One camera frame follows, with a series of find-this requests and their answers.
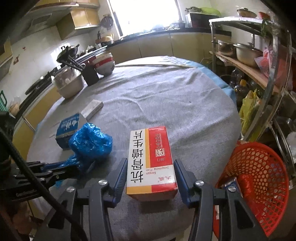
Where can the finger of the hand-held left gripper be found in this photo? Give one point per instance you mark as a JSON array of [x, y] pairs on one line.
[[60, 176], [60, 165]]

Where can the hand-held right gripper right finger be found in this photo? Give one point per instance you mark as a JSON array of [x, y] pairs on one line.
[[181, 178]]

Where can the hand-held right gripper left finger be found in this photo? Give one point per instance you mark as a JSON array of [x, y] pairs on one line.
[[119, 176]]

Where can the red white medicine box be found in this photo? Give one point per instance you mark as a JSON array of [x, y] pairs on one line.
[[150, 162]]

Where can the blue white carton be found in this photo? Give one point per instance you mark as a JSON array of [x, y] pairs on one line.
[[67, 129]]

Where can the blue plastic bag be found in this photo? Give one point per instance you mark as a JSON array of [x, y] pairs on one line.
[[90, 143]]

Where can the small blue white box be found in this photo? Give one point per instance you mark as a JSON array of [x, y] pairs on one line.
[[231, 185]]

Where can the red plastic basket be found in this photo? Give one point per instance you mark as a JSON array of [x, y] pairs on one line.
[[266, 166]]

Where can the white basin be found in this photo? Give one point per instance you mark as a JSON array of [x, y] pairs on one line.
[[69, 90]]

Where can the grey tablecloth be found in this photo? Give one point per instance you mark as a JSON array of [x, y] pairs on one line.
[[161, 102]]

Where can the green thermos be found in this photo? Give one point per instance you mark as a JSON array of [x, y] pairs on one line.
[[2, 99]]

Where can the gas stove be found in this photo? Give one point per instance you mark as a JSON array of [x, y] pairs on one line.
[[41, 81]]

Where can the black cup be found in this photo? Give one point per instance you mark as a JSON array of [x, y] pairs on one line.
[[90, 75]]

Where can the yellow plastic bag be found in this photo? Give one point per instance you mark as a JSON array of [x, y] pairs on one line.
[[249, 111]]

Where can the blue table cover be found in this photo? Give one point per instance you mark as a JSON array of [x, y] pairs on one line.
[[222, 80]]

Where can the oil bottle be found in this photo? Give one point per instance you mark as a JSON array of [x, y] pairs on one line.
[[240, 89]]

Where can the stacked red white bowls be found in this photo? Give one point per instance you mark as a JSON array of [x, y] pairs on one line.
[[105, 63]]

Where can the black wok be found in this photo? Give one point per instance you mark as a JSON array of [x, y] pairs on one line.
[[68, 52]]

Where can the wooden shelf board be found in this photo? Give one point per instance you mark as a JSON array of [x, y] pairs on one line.
[[245, 67]]

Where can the metal rack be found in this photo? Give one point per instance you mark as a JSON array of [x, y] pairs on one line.
[[214, 46]]

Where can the dark pot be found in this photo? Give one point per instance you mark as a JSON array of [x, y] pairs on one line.
[[225, 48]]

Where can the metal pot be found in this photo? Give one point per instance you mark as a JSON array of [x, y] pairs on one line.
[[248, 54]]

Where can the pink plastic bag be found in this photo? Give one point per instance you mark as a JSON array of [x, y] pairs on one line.
[[266, 61]]

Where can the range hood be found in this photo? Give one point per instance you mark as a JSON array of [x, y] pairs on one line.
[[41, 20]]

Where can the microwave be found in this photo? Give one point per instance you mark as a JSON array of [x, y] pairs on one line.
[[202, 19]]

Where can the window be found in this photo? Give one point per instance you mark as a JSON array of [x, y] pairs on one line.
[[143, 16]]

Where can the green bag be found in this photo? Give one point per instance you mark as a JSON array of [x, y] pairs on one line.
[[209, 10]]

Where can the enamel pot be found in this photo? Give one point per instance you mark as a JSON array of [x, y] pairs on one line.
[[246, 12]]

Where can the yellow wall cabinet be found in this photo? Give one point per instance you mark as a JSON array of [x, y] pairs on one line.
[[78, 20], [4, 55]]

